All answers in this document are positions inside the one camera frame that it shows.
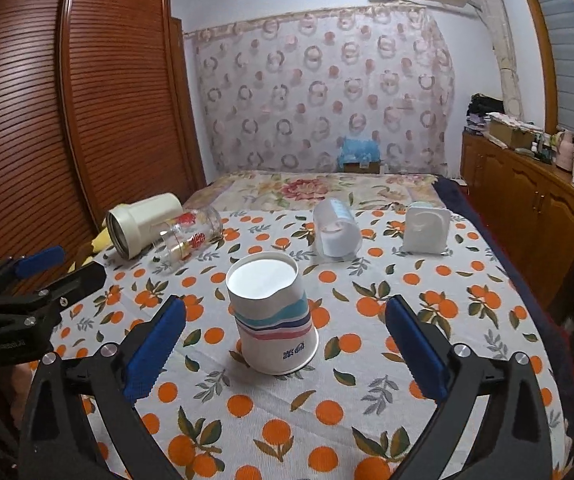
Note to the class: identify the open cardboard box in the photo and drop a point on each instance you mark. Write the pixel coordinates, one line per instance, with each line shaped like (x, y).
(509, 135)

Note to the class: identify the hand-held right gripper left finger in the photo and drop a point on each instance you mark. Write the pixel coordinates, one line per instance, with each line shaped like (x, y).
(156, 347)

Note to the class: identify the brown louvered wardrobe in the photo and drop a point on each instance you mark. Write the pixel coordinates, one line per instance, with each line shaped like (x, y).
(92, 90)

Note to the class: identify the translucent plastic cup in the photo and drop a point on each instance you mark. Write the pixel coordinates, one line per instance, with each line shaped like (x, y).
(338, 232)

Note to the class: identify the blue plastic packet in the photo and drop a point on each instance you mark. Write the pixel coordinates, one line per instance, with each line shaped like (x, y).
(359, 149)

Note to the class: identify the yellow cloth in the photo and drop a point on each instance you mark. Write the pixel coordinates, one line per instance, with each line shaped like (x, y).
(94, 247)

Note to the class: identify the striped paper cup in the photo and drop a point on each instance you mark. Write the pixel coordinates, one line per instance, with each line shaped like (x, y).
(273, 332)

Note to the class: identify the cream lace curtain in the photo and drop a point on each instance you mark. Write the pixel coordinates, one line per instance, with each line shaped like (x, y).
(504, 45)

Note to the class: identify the glass cup with red print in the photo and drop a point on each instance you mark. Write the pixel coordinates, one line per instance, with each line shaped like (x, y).
(192, 232)

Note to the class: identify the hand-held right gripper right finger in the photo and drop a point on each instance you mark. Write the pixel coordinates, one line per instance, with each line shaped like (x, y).
(413, 347)

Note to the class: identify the pile of dark clothes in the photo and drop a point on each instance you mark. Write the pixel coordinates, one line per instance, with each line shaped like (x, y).
(482, 110)

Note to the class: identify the orange fruit print cloth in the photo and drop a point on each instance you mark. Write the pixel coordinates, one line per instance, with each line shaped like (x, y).
(347, 410)

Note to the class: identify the pink bottle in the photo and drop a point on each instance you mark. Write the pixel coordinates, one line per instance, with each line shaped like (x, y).
(565, 152)

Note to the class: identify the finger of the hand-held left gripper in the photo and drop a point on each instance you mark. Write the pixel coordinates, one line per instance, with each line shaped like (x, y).
(42, 260)
(79, 282)

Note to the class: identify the cream thermos cup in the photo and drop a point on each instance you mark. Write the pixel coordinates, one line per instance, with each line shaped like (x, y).
(142, 220)

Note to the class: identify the wooden side cabinet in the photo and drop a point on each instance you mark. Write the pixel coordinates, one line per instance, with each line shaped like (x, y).
(527, 195)

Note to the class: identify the floral bed sheet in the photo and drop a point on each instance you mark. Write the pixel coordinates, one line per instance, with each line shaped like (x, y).
(277, 190)

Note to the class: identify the small brown box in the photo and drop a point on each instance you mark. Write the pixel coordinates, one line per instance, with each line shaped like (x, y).
(362, 167)

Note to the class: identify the circle pattern curtain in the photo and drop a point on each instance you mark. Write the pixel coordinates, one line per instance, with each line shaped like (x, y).
(317, 90)

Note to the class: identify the white square cup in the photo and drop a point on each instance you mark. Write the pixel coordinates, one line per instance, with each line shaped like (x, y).
(426, 230)

